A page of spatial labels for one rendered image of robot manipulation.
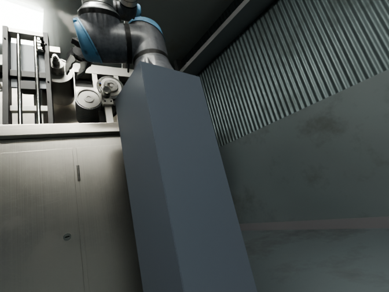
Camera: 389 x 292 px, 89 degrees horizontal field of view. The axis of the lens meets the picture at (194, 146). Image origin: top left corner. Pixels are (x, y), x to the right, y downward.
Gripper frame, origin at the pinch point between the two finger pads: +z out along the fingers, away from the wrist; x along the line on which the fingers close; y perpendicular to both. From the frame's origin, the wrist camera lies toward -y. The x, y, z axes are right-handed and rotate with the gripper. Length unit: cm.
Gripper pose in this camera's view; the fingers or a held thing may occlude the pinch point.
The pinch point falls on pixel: (72, 73)
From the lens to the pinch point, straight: 111.0
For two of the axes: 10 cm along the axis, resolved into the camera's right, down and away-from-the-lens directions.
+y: -3.3, 0.0, 9.5
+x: -8.8, -3.6, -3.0
